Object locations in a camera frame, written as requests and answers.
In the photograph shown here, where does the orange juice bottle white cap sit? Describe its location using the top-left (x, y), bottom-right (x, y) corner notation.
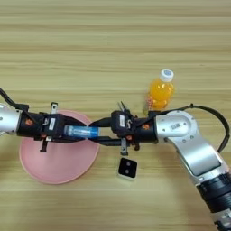
top-left (146, 69), bottom-right (176, 116)

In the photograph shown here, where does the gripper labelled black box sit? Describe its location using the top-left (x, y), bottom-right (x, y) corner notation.
top-left (111, 110), bottom-right (130, 134)
top-left (44, 113), bottom-right (66, 135)

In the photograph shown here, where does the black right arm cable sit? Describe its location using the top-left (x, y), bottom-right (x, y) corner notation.
top-left (156, 103), bottom-right (231, 153)

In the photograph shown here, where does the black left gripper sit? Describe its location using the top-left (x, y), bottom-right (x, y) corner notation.
top-left (31, 102), bottom-right (97, 152)

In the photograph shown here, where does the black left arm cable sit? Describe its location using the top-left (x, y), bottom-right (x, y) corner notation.
top-left (0, 88), bottom-right (30, 112)

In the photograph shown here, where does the left gripper labelled black box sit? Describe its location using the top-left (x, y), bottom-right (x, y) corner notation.
top-left (44, 113), bottom-right (66, 135)

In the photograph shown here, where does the pink round plate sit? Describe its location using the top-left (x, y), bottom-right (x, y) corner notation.
top-left (18, 109), bottom-right (100, 185)

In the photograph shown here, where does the small black square white-based device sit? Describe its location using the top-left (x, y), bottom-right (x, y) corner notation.
top-left (116, 157), bottom-right (138, 182)

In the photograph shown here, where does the blue tube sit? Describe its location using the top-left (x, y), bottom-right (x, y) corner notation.
top-left (63, 125), bottom-right (100, 140)

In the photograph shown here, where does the right gripper labelled black box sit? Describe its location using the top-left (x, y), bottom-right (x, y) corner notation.
top-left (111, 110), bottom-right (130, 134)

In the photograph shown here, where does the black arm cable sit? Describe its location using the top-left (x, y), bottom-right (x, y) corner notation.
top-left (0, 88), bottom-right (30, 112)
top-left (156, 103), bottom-right (231, 153)

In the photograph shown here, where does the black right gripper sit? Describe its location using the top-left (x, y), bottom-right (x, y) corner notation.
top-left (88, 112), bottom-right (138, 156)

